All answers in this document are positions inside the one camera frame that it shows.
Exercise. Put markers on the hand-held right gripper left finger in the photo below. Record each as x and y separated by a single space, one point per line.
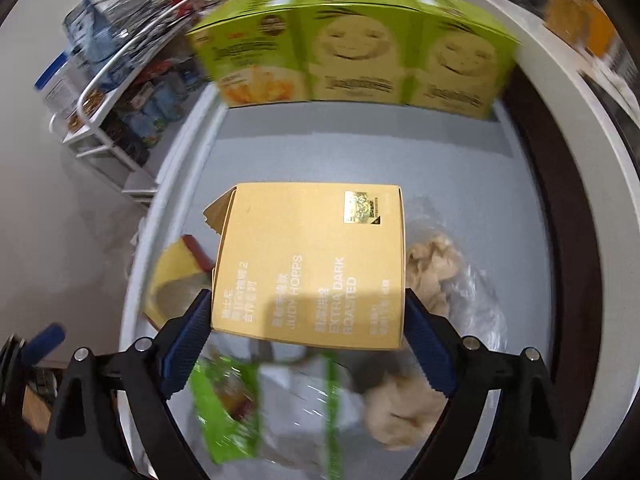
182 345

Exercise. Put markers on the clear bag with brown paper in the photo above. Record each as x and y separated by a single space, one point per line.
435 265

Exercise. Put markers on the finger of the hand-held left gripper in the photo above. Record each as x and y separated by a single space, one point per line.
45 342

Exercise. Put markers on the orange cutting board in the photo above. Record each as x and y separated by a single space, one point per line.
580 20

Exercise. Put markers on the yellow cardboard box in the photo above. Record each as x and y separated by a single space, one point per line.
310 270

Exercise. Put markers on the brown paper napkin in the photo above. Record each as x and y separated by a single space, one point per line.
400 410

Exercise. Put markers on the yellow foil wrapper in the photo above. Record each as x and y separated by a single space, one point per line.
172 270

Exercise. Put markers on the clear container blue lid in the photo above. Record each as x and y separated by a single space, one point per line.
60 95

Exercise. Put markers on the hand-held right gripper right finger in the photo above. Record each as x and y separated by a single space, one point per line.
430 347

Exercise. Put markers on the blue coffee bag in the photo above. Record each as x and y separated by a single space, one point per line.
87 25

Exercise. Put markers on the green snack box fries picture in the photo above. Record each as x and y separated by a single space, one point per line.
250 55

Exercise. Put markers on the white metal rack trolley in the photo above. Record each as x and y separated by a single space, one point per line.
115 110

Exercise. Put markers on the green face-print snack box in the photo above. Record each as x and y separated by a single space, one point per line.
460 65
355 55

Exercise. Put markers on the green snack bag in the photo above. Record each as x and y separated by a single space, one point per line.
225 410

